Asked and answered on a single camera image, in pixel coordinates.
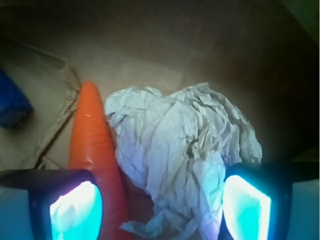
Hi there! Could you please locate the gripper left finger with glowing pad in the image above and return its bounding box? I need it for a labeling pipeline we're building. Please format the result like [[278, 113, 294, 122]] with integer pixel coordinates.
[[0, 169, 103, 240]]

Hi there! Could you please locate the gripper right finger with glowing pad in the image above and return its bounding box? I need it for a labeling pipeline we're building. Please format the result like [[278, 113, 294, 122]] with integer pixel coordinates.
[[222, 161, 320, 240]]

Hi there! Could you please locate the orange toy carrot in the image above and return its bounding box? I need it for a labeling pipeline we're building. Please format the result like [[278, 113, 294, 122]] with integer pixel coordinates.
[[68, 81, 133, 240]]

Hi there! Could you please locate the blue sponge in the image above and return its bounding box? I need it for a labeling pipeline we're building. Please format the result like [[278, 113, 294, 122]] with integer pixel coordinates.
[[0, 70, 34, 129]]

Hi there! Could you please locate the crumpled white paper ball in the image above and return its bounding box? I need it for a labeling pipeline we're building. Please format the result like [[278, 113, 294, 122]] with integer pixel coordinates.
[[104, 83, 263, 240]]

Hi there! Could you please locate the brown paper bag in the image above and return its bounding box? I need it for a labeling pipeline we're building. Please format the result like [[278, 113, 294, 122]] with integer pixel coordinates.
[[0, 0, 320, 240]]

